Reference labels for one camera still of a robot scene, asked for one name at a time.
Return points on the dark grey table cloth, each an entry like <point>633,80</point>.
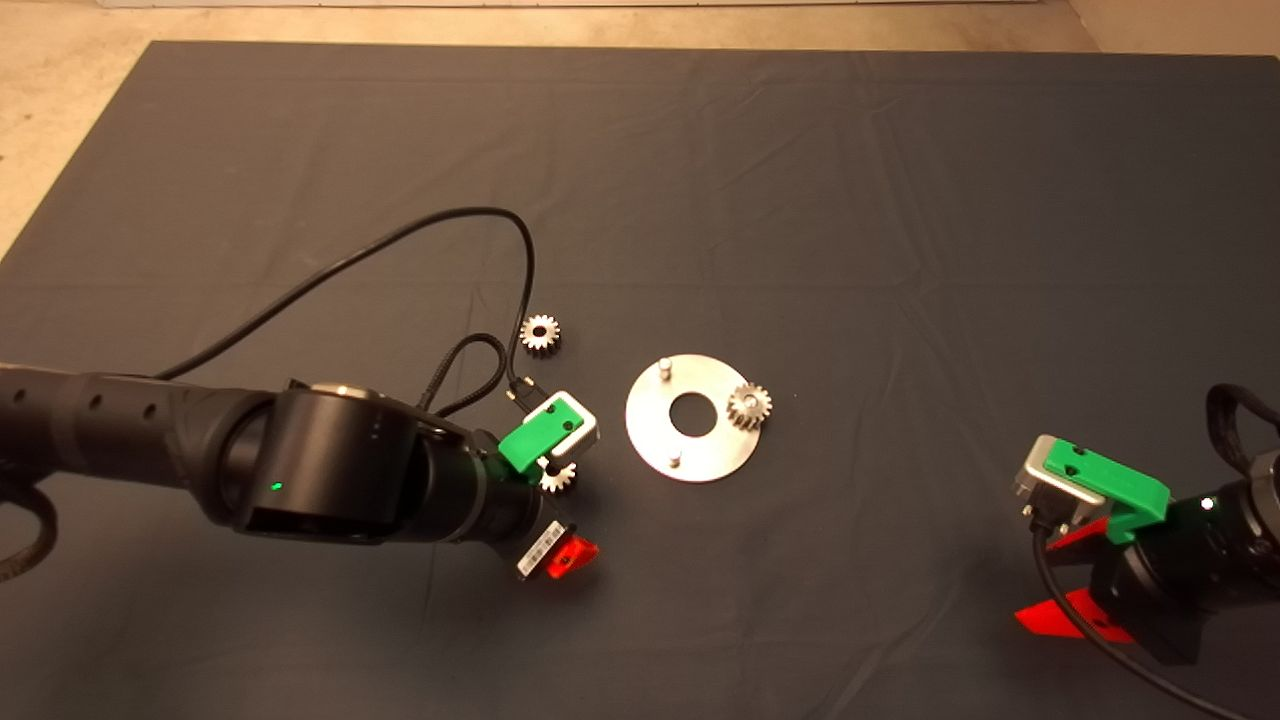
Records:
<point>800,200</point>

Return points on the round metal carrier plate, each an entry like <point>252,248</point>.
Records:
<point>655,440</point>

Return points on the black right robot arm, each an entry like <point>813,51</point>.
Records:
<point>1268,530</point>

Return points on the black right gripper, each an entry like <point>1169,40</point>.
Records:
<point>1170,590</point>

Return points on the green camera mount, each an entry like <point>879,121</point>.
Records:
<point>1110,480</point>
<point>535,440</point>

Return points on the small steel planetary gear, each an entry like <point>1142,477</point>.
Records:
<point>560,480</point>
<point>529,337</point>
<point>738,415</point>

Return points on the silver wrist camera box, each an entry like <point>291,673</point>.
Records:
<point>1050,490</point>
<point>587,435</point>

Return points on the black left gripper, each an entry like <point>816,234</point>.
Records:
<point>505,510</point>

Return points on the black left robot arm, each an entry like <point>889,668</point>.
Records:
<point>330,460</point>

